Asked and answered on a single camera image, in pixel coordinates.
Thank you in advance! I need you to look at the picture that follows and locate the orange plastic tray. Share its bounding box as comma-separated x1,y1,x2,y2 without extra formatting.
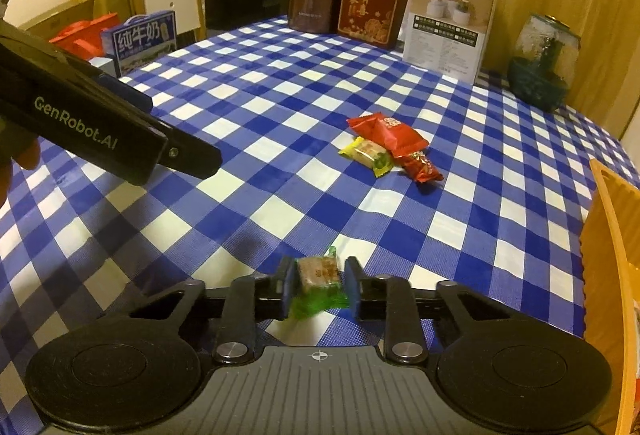
579,159,639,434

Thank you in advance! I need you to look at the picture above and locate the dark red gift box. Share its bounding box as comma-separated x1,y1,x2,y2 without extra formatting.
337,0,408,50

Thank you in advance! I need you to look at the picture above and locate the yellow pastry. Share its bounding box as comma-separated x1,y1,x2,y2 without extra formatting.
340,136,395,177

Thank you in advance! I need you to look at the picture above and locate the white product box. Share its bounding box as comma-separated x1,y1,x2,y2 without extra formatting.
402,0,497,85

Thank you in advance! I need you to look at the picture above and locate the green brown candy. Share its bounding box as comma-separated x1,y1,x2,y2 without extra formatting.
291,245,349,320

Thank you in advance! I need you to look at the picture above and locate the blue milk carton box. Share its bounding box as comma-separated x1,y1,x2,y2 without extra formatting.
101,10,177,77

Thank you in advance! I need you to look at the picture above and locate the large red snack packet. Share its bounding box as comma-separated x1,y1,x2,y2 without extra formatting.
347,112,428,158

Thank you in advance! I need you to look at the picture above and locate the red bag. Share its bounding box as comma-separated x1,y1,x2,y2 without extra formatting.
49,13,120,60

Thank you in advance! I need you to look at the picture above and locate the person left hand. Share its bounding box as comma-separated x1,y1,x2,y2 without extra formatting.
0,118,40,206

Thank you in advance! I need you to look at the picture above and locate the blue white checkered tablecloth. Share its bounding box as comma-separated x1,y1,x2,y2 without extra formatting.
1,20,639,434

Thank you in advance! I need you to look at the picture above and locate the green glass jar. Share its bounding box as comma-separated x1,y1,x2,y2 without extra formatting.
506,14,582,112

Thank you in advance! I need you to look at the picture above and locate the small red candy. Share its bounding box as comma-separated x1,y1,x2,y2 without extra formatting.
396,151,444,184

